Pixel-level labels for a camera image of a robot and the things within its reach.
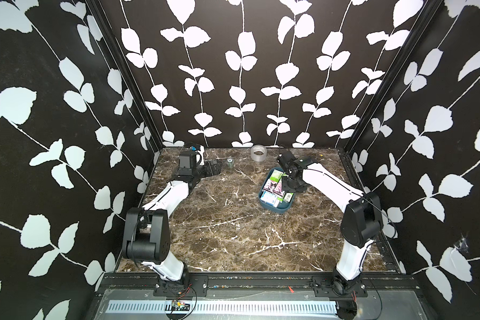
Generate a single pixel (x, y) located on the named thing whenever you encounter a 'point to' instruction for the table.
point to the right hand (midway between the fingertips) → (288, 186)
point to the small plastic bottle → (230, 162)
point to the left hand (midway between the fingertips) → (215, 161)
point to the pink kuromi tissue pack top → (270, 185)
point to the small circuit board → (177, 305)
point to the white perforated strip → (219, 306)
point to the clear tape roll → (258, 152)
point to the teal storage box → (282, 206)
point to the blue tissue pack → (270, 198)
